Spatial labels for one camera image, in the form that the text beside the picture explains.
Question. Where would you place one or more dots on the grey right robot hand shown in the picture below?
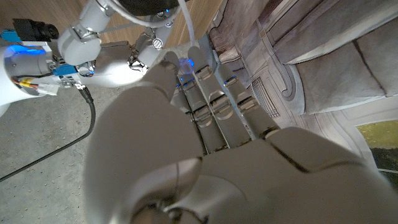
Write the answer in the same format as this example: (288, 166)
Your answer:
(109, 67)

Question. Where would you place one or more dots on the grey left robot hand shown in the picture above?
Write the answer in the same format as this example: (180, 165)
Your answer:
(217, 174)

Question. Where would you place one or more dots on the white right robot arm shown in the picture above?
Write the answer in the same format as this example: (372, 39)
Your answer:
(21, 65)

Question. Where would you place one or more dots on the printed sofa room backdrop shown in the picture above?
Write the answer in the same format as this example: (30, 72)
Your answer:
(326, 62)

